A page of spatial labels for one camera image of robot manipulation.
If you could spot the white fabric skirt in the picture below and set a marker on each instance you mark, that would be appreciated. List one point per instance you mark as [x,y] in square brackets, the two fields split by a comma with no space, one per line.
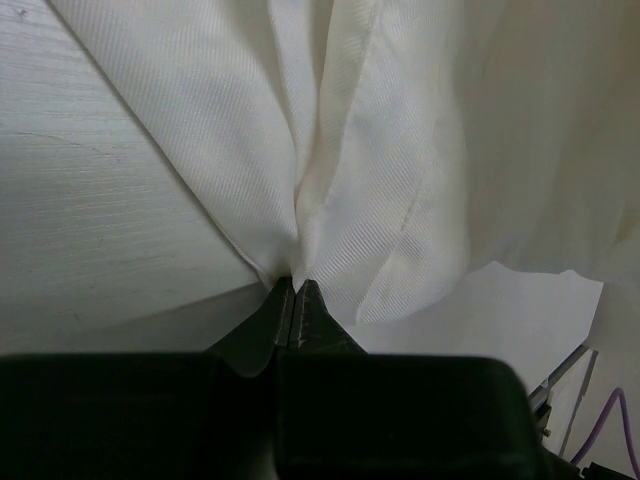
[384,149]

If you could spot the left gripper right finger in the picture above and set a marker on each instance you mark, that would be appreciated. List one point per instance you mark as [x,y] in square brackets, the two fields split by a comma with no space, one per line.
[343,413]

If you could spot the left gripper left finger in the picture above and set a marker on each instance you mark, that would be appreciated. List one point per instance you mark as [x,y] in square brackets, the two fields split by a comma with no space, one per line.
[143,415]

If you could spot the aluminium front rail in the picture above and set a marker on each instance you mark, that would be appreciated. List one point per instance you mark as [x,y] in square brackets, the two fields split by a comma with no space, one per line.
[541,393]

